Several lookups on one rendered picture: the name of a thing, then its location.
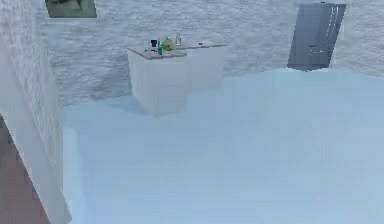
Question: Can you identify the white cabinet with wooden top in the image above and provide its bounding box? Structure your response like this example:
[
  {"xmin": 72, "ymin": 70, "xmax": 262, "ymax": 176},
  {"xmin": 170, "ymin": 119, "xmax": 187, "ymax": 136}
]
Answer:
[{"xmin": 126, "ymin": 41, "xmax": 229, "ymax": 118}]

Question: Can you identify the dark framed wall picture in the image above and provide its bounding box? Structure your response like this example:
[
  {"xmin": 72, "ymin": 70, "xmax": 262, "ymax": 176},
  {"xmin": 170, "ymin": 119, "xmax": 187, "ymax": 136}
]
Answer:
[{"xmin": 44, "ymin": 0, "xmax": 98, "ymax": 19}]

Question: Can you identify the green round ball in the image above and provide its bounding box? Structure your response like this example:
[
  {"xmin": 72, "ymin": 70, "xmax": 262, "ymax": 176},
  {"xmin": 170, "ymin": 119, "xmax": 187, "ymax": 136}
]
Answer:
[{"xmin": 161, "ymin": 37, "xmax": 176, "ymax": 52}]

